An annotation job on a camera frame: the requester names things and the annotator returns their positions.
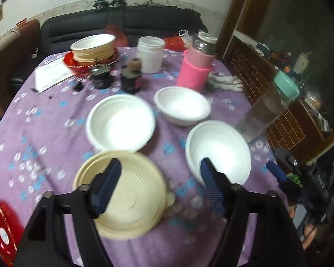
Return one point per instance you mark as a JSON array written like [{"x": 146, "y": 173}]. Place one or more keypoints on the red glossy plate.
[
  {"x": 72, "y": 64},
  {"x": 0, "y": 228}
]

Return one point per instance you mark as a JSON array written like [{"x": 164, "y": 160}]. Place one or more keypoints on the clear bottle with teal lid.
[{"x": 267, "y": 108}]

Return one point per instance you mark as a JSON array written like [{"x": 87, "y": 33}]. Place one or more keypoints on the bottle with pink knit sleeve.
[{"x": 194, "y": 69}]

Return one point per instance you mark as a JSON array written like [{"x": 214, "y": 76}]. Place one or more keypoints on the white jug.
[{"x": 302, "y": 61}]

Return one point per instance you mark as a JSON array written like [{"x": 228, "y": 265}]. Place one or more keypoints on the black charger device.
[
  {"x": 100, "y": 3},
  {"x": 117, "y": 1}
]

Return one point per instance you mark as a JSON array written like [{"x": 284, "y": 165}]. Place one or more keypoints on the wooden sideboard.
[{"x": 253, "y": 72}]

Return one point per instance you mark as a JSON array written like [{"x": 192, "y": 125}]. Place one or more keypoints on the brown armchair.
[{"x": 8, "y": 52}]

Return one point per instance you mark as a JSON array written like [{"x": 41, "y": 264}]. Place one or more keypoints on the person's right hand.
[{"x": 309, "y": 235}]

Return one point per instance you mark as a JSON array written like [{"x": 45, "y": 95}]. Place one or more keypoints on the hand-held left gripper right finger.
[{"x": 213, "y": 186}]

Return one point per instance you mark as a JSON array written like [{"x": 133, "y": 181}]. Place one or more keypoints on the red plastic bag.
[
  {"x": 174, "y": 43},
  {"x": 114, "y": 33}
]

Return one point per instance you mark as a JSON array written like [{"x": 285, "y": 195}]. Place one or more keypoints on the white plastic jar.
[{"x": 150, "y": 55}]

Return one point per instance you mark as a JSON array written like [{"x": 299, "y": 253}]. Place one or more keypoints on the small red bowl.
[{"x": 21, "y": 21}]

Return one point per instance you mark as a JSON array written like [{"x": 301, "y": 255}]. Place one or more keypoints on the small black jar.
[
  {"x": 131, "y": 82},
  {"x": 101, "y": 77}
]

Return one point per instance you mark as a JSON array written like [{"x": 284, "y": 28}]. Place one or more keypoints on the clear plastic bag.
[{"x": 186, "y": 36}]

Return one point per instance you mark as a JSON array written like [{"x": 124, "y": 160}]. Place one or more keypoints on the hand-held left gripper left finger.
[{"x": 108, "y": 183}]

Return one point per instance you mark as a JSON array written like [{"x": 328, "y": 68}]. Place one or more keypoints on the small black adapter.
[{"x": 78, "y": 86}]

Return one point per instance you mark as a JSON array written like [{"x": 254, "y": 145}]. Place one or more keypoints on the white foam bowl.
[
  {"x": 220, "y": 147},
  {"x": 121, "y": 122},
  {"x": 182, "y": 107}
]

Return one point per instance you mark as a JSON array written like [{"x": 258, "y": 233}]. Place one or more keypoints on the white work gloves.
[{"x": 225, "y": 83}]

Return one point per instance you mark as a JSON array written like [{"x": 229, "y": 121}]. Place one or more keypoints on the black pen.
[{"x": 35, "y": 90}]

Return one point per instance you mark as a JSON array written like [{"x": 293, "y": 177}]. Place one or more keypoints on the black leather sofa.
[{"x": 80, "y": 22}]

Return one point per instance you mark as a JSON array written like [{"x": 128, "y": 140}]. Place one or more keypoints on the purple floral tablecloth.
[{"x": 58, "y": 133}]

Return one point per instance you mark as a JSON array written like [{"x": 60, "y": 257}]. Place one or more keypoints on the wooden door frame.
[{"x": 239, "y": 14}]

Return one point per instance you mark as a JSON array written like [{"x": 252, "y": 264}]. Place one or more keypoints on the white paper notepad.
[{"x": 51, "y": 73}]

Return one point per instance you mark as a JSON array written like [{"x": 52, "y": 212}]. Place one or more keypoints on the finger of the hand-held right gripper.
[{"x": 277, "y": 173}]

